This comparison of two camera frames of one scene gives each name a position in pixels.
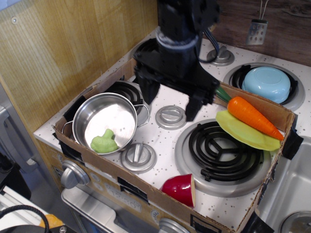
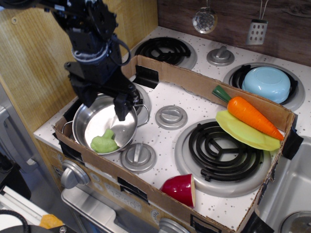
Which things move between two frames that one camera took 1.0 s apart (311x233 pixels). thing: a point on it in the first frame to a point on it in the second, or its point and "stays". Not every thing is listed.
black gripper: x=181 y=69 to x=100 y=67
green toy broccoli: x=104 y=144 stays
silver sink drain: x=297 y=222 stays
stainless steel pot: x=101 y=112 stays
